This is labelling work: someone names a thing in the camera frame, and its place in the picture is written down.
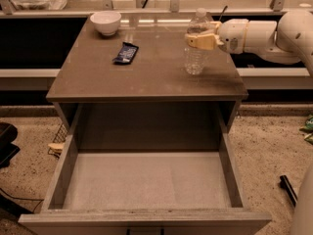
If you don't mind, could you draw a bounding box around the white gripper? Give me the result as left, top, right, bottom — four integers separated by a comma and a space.
185, 19, 248, 54

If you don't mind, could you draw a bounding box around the clear plastic water bottle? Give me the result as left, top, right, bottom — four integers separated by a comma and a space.
185, 8, 209, 75

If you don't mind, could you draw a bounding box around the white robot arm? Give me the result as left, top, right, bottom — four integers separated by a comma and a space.
185, 11, 313, 75

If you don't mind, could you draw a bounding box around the open grey top drawer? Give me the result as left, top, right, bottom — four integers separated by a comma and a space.
20, 102, 271, 235

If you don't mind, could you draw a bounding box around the dark blue snack bar wrapper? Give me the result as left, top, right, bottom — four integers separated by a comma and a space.
112, 42, 139, 65

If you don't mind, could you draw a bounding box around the white ceramic bowl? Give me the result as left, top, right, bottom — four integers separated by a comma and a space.
90, 11, 121, 36

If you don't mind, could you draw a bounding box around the green snack bag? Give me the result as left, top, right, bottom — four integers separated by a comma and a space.
300, 115, 313, 144

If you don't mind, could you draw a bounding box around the black bar on floor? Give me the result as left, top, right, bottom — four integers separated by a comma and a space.
280, 175, 297, 207

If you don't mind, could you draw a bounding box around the black object at left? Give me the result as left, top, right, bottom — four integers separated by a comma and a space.
0, 122, 20, 167

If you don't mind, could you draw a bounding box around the wire basket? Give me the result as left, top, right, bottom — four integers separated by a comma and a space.
48, 124, 67, 158

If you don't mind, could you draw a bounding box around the black cable on floor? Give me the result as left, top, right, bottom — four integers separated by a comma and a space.
0, 188, 45, 213

